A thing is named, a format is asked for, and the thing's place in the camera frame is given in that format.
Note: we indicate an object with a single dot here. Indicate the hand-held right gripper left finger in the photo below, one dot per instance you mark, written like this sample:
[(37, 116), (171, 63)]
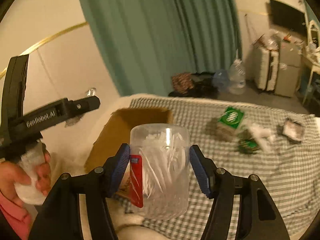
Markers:
[(122, 165)]

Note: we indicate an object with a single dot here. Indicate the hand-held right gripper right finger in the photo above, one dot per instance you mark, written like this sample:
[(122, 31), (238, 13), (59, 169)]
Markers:
[(198, 170)]

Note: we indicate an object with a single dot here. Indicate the brown cardboard box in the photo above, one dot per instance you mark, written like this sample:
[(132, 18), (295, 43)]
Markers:
[(117, 135)]

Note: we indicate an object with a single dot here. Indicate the clear cotton swab jar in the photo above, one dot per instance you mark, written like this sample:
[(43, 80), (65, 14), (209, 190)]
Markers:
[(165, 180)]

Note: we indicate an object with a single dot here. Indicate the person's left forearm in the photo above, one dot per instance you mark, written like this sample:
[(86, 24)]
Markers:
[(12, 215)]

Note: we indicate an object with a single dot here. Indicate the person's left hand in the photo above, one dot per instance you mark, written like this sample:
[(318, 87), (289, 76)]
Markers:
[(10, 175)]

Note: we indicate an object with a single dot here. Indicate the grey checkered cloth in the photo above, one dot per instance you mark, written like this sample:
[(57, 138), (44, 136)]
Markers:
[(250, 180)]

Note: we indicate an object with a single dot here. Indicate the green medicine box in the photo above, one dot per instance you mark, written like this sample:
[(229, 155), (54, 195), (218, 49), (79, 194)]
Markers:
[(230, 117)]

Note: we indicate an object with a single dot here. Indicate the white curved tube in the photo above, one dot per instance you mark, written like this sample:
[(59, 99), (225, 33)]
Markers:
[(261, 135)]

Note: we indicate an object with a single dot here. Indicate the leopard print bag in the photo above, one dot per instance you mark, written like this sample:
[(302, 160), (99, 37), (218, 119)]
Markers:
[(182, 83)]

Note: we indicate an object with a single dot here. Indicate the clear water bottle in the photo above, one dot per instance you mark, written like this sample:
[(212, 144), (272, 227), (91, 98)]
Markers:
[(237, 77)]

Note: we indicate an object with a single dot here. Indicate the black and white packet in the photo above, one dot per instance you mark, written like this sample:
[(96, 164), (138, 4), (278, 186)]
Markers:
[(292, 130)]

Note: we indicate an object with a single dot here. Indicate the white suitcase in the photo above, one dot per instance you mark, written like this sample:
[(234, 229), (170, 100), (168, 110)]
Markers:
[(265, 70)]

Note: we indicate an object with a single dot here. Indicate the grey refrigerator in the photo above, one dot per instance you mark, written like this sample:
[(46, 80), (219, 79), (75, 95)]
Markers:
[(290, 72)]

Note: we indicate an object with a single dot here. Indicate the green curtain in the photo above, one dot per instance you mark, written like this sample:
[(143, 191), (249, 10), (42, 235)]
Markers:
[(150, 30)]

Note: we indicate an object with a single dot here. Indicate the clear plastic bag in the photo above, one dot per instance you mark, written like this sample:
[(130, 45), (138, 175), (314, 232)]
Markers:
[(270, 40)]

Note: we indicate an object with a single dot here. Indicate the white dressing table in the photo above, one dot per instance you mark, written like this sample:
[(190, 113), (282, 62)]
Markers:
[(312, 60)]

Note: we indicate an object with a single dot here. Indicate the white oval vanity mirror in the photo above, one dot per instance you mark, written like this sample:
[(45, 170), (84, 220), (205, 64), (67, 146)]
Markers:
[(312, 32)]

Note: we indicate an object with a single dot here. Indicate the clear wall hook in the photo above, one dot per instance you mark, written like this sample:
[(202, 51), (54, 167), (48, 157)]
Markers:
[(91, 92), (72, 122)]

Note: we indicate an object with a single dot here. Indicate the black wall television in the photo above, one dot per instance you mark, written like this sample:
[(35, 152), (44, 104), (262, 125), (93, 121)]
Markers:
[(287, 17)]

